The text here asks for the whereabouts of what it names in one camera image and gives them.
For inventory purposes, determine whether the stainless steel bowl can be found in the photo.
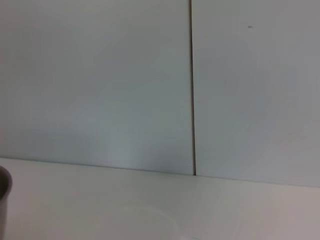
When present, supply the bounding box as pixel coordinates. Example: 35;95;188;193
0;165;13;240

